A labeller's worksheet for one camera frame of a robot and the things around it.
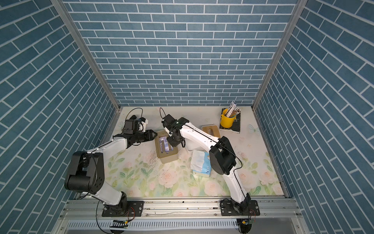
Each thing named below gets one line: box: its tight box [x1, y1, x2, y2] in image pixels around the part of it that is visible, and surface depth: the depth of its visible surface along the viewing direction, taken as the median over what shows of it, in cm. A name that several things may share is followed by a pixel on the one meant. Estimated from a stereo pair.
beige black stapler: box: [125, 113, 138, 120], surface depth 110 cm
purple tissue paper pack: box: [158, 136, 174, 154], surface depth 93 cm
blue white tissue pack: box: [189, 149, 212, 178], surface depth 86 cm
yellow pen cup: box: [220, 108, 237, 129], surface depth 104 cm
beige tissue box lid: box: [154, 129, 179, 158], surface depth 86 cm
